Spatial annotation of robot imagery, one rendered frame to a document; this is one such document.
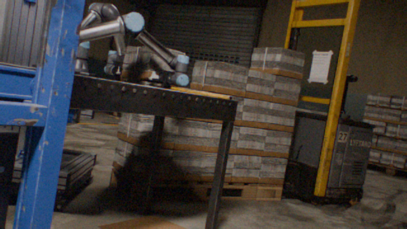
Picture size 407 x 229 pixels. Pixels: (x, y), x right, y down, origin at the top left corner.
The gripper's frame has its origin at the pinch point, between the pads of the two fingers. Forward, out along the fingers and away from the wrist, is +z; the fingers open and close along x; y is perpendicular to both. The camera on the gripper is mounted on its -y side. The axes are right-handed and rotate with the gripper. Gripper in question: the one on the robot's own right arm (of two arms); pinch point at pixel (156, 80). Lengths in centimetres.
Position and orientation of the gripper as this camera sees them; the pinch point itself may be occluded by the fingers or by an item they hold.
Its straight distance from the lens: 313.2
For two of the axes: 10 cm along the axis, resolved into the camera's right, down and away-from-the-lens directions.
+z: -5.8, -1.4, 8.0
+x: -8.0, -1.0, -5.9
